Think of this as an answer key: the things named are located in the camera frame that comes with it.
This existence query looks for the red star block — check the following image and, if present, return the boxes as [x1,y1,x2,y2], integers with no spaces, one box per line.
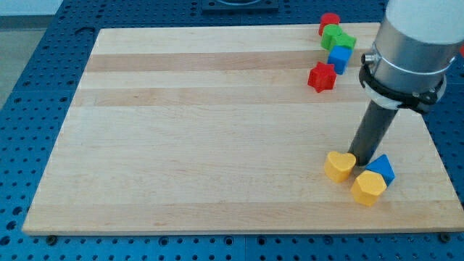
[307,62,336,93]

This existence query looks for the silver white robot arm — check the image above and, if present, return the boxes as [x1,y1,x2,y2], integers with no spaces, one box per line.
[359,0,463,114]

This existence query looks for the wooden board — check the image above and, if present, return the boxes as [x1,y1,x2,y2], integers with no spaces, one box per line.
[22,23,463,236]

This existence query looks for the yellow heart block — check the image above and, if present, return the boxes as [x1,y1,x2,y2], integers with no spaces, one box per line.
[323,151,357,183]

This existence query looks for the blue cube block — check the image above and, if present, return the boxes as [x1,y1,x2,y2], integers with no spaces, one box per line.
[327,46,352,75]

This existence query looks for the green cube block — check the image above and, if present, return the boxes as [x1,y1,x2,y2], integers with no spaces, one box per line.
[329,33,357,51]

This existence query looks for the green cylinder block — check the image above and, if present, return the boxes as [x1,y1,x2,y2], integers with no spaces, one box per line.
[320,24,343,51]

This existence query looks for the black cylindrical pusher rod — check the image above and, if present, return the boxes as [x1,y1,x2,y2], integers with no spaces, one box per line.
[348,101,397,166]

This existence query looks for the yellow hexagon block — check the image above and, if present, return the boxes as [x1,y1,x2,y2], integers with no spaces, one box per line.
[350,170,387,207]

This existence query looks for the red cylinder block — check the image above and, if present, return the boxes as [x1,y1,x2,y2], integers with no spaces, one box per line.
[318,12,341,36]

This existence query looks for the blue triangle block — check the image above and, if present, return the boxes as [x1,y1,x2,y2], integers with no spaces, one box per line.
[365,154,396,186]

